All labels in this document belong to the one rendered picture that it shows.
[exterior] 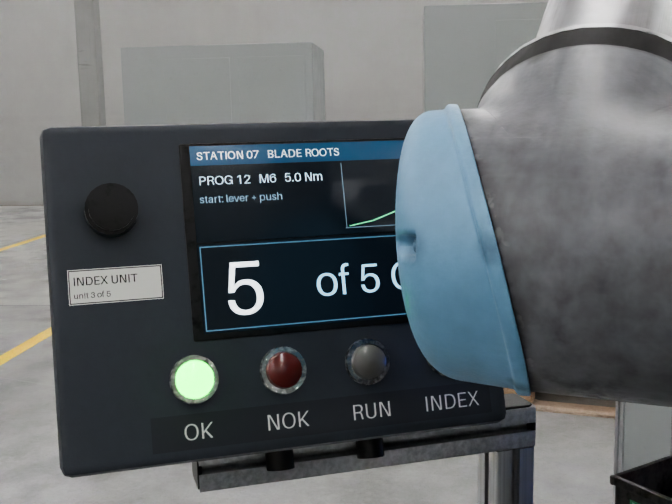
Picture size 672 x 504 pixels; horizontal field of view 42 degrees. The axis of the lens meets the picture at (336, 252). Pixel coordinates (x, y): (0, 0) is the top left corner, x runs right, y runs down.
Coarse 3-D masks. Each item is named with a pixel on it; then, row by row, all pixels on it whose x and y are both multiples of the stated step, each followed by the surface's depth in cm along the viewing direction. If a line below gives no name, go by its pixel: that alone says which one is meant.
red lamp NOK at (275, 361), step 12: (276, 348) 49; (288, 348) 49; (264, 360) 49; (276, 360) 49; (288, 360) 49; (300, 360) 50; (264, 372) 49; (276, 372) 49; (288, 372) 49; (300, 372) 49; (264, 384) 49; (276, 384) 49; (288, 384) 49; (300, 384) 49
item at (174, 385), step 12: (180, 360) 48; (192, 360) 48; (204, 360) 48; (180, 372) 47; (192, 372) 47; (204, 372) 47; (216, 372) 48; (180, 384) 47; (192, 384) 47; (204, 384) 47; (216, 384) 48; (180, 396) 48; (192, 396) 47; (204, 396) 48
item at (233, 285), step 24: (216, 264) 49; (240, 264) 49; (264, 264) 50; (216, 288) 49; (240, 288) 49; (264, 288) 50; (288, 288) 50; (216, 312) 49; (240, 312) 49; (264, 312) 50; (288, 312) 50
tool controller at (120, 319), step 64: (64, 128) 48; (128, 128) 49; (192, 128) 50; (256, 128) 51; (320, 128) 52; (384, 128) 53; (64, 192) 47; (128, 192) 47; (192, 192) 49; (256, 192) 50; (320, 192) 51; (384, 192) 52; (64, 256) 47; (128, 256) 48; (192, 256) 49; (320, 256) 51; (384, 256) 52; (64, 320) 47; (128, 320) 48; (192, 320) 48; (320, 320) 50; (384, 320) 51; (64, 384) 46; (128, 384) 47; (256, 384) 49; (320, 384) 50; (384, 384) 51; (448, 384) 52; (64, 448) 46; (128, 448) 47; (192, 448) 48; (256, 448) 49
